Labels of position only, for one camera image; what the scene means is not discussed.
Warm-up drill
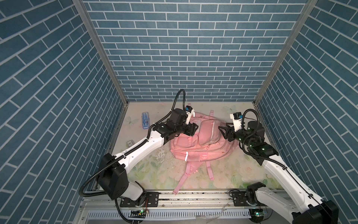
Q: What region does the pink student backpack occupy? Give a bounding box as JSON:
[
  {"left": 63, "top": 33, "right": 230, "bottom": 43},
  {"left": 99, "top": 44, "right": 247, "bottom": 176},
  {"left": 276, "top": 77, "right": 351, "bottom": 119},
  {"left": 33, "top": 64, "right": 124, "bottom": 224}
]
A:
[{"left": 170, "top": 110, "right": 237, "bottom": 195}]

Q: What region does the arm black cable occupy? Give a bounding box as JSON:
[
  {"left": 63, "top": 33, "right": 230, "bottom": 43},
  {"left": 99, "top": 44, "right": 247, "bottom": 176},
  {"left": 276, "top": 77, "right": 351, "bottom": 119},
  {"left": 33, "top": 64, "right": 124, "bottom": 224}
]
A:
[
  {"left": 241, "top": 108, "right": 317, "bottom": 197},
  {"left": 79, "top": 89, "right": 186, "bottom": 224}
]

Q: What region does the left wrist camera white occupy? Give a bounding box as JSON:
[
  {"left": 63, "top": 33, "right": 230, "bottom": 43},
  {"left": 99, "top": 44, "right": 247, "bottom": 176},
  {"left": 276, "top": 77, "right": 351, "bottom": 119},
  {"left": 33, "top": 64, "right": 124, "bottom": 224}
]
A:
[{"left": 185, "top": 104, "right": 195, "bottom": 125}]

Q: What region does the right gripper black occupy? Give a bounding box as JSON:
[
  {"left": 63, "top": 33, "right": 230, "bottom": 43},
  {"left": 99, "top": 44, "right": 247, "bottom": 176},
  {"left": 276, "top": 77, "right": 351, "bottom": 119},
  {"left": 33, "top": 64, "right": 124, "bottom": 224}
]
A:
[{"left": 219, "top": 121, "right": 254, "bottom": 147}]

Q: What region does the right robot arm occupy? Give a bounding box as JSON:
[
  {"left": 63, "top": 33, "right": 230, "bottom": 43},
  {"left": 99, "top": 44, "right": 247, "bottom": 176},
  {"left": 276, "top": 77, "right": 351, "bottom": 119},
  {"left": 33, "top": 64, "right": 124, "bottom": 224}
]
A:
[{"left": 219, "top": 121, "right": 339, "bottom": 224}]

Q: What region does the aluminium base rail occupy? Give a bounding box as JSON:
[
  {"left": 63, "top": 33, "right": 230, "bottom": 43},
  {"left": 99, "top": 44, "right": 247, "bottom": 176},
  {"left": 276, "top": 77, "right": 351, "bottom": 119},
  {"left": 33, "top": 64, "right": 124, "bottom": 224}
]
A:
[{"left": 74, "top": 188, "right": 304, "bottom": 224}]

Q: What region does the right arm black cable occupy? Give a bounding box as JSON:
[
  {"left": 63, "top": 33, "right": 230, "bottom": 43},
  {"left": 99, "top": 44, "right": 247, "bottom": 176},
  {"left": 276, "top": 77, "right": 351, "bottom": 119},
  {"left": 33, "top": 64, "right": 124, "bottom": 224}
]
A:
[{"left": 241, "top": 108, "right": 317, "bottom": 197}]

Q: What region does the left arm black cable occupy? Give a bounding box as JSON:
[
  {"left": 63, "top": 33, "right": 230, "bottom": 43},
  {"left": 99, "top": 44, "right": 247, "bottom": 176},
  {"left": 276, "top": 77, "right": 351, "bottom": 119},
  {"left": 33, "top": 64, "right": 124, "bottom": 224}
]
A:
[{"left": 79, "top": 89, "right": 186, "bottom": 224}]

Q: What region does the blue clear pencil case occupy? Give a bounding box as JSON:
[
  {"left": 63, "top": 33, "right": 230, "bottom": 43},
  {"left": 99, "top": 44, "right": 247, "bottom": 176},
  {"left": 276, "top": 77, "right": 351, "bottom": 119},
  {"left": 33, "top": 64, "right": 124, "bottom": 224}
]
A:
[{"left": 141, "top": 112, "right": 150, "bottom": 129}]

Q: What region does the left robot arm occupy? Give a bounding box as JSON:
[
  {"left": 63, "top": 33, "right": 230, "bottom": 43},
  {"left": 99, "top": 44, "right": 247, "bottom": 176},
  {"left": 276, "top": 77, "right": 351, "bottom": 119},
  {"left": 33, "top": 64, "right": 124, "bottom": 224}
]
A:
[{"left": 96, "top": 106, "right": 198, "bottom": 206}]

